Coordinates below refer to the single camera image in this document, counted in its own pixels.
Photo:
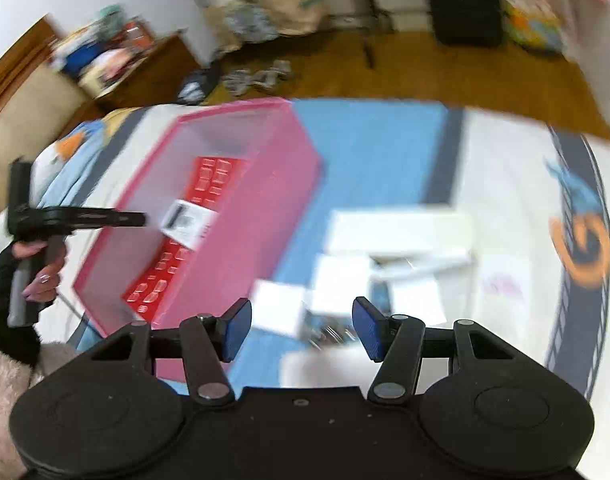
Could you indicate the light blue cloth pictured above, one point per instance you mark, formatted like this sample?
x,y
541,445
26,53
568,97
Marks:
x,y
77,160

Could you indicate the grey white shoe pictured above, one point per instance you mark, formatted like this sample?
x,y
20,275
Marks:
x,y
239,82

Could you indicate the white remote control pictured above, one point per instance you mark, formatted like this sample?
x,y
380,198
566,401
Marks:
x,y
187,222

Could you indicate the red glasses-print paper bag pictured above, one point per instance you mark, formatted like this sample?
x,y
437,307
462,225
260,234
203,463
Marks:
x,y
155,285

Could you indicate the wooden padded headboard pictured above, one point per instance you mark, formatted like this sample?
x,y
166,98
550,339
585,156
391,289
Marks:
x,y
30,95

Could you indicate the pair of shoes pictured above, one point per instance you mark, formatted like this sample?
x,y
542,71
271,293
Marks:
x,y
275,72

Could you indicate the pink cardboard box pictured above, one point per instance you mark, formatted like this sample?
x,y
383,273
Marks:
x,y
265,200

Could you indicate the wooden nightstand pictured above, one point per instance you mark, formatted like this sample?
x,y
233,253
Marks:
x,y
155,67

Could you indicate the grey patterned bag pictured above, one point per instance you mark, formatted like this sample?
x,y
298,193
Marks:
x,y
250,22

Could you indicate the printed striped blanket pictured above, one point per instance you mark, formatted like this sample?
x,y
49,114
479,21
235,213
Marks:
x,y
385,150

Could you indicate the colourful gift bag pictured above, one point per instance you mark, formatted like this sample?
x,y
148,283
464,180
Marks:
x,y
532,25

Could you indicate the clutter pile on nightstand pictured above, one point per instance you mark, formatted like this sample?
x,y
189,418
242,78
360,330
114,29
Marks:
x,y
102,50

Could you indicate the large white flat box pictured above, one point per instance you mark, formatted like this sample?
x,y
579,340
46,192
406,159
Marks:
x,y
400,232

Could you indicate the white door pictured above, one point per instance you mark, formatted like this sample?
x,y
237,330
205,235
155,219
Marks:
x,y
600,60

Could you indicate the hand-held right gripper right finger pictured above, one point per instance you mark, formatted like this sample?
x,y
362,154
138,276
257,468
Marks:
x,y
369,332

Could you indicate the person's left forearm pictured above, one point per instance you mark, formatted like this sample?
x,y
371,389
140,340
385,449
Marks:
x,y
5,335

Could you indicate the small metal item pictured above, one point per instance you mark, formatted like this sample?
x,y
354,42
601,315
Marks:
x,y
332,334

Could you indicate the small white square box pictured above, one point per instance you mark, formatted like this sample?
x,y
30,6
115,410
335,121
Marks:
x,y
342,285

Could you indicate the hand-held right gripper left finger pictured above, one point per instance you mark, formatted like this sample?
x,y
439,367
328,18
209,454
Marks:
x,y
236,332

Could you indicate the person's left hand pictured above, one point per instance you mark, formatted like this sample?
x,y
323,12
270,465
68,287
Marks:
x,y
41,279

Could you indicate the brown paper bag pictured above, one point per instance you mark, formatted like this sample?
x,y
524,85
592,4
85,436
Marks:
x,y
297,5

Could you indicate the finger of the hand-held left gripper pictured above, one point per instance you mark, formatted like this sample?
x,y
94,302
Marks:
x,y
112,218

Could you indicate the black suitcase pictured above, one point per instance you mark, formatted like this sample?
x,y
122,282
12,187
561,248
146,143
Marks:
x,y
462,0

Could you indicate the black bag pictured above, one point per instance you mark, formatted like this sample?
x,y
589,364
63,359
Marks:
x,y
197,85

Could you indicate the pink fuzzy clothing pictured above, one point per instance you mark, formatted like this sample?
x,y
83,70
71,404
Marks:
x,y
7,390

